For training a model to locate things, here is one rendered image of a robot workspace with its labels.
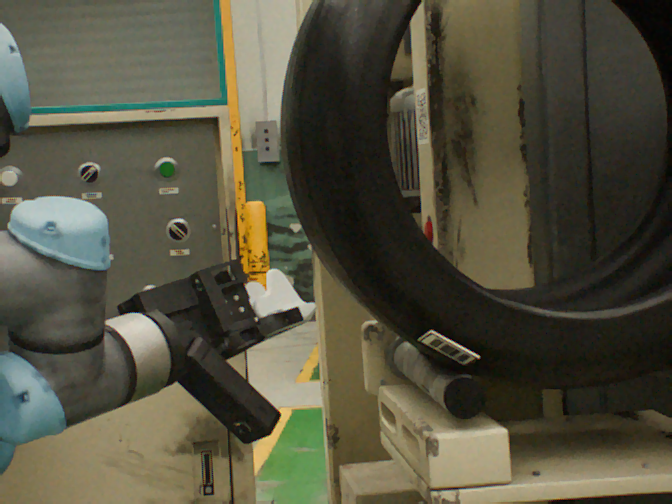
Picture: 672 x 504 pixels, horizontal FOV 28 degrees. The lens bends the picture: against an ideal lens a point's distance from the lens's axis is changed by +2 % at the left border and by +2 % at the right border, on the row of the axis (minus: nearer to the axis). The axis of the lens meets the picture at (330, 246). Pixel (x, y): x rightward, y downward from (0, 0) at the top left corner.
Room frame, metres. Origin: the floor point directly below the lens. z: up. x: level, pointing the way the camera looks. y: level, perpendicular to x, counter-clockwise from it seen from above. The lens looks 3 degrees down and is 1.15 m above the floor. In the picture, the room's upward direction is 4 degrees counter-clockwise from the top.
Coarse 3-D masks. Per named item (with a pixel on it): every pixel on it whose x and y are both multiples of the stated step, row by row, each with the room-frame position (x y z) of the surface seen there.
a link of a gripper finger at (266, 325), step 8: (280, 312) 1.25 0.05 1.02; (288, 312) 1.27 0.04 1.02; (296, 312) 1.28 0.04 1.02; (264, 320) 1.24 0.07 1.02; (272, 320) 1.24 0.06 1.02; (280, 320) 1.24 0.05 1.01; (288, 320) 1.25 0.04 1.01; (296, 320) 1.27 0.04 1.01; (256, 328) 1.23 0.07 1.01; (264, 328) 1.23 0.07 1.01; (272, 328) 1.23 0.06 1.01; (280, 328) 1.25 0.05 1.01; (248, 336) 1.23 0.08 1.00; (256, 336) 1.23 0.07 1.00
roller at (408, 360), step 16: (400, 352) 1.71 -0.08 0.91; (416, 352) 1.65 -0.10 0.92; (400, 368) 1.70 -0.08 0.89; (416, 368) 1.59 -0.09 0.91; (432, 368) 1.52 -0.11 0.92; (448, 368) 1.49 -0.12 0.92; (416, 384) 1.60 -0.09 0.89; (432, 384) 1.48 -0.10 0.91; (448, 384) 1.42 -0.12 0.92; (464, 384) 1.42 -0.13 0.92; (448, 400) 1.41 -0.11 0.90; (464, 400) 1.42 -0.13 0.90; (480, 400) 1.42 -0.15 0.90; (464, 416) 1.42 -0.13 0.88
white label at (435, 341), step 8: (424, 336) 1.42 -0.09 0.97; (432, 336) 1.41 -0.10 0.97; (440, 336) 1.40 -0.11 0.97; (432, 344) 1.43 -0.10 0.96; (440, 344) 1.42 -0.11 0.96; (448, 344) 1.41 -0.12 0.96; (456, 344) 1.41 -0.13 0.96; (440, 352) 1.44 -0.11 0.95; (448, 352) 1.43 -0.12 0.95; (456, 352) 1.42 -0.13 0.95; (464, 352) 1.41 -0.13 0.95; (472, 352) 1.41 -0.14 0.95; (456, 360) 1.44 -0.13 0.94; (464, 360) 1.43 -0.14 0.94; (472, 360) 1.42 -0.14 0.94
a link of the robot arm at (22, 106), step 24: (0, 24) 1.39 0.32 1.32; (0, 48) 1.36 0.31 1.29; (0, 72) 1.36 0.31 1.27; (24, 72) 1.38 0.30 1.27; (0, 96) 1.36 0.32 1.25; (24, 96) 1.38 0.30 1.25; (0, 120) 1.38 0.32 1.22; (24, 120) 1.39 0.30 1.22; (0, 144) 1.40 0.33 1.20; (0, 456) 1.52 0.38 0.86
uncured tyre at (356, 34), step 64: (320, 0) 1.46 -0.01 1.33; (384, 0) 1.40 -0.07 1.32; (640, 0) 1.72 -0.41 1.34; (320, 64) 1.42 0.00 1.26; (384, 64) 1.40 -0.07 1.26; (320, 128) 1.41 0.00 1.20; (384, 128) 1.39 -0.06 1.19; (320, 192) 1.42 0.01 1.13; (384, 192) 1.40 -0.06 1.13; (320, 256) 1.58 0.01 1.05; (384, 256) 1.40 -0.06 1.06; (640, 256) 1.72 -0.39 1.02; (384, 320) 1.46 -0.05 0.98; (448, 320) 1.41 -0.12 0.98; (512, 320) 1.41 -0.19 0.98; (576, 320) 1.42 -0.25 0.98; (640, 320) 1.43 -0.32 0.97; (512, 384) 1.48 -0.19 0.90; (576, 384) 1.46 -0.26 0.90
